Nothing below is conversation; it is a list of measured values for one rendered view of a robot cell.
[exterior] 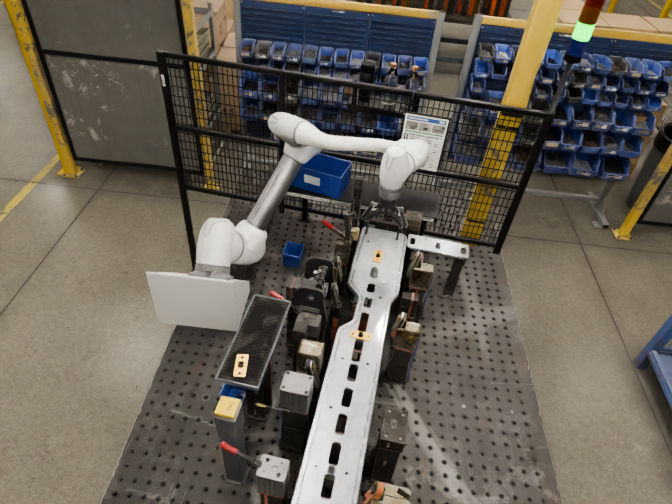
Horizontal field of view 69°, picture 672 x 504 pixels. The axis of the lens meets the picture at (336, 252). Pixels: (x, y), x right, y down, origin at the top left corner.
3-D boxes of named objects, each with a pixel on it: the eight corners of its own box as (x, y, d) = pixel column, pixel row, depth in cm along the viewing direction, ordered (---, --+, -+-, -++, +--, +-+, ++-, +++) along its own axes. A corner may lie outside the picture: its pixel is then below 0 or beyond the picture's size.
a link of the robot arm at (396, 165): (395, 194, 190) (412, 180, 199) (401, 159, 180) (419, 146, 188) (372, 183, 195) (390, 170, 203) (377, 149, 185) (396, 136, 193)
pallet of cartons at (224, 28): (260, 141, 484) (257, 31, 414) (178, 135, 481) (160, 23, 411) (274, 89, 574) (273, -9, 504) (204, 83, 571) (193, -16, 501)
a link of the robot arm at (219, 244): (187, 262, 220) (193, 213, 221) (214, 265, 236) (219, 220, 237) (215, 265, 213) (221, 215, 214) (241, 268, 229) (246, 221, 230)
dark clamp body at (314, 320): (318, 390, 204) (323, 332, 178) (287, 383, 205) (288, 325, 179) (324, 369, 212) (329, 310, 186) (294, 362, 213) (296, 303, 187)
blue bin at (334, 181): (339, 199, 247) (341, 178, 239) (284, 184, 254) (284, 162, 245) (350, 183, 259) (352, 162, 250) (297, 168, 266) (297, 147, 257)
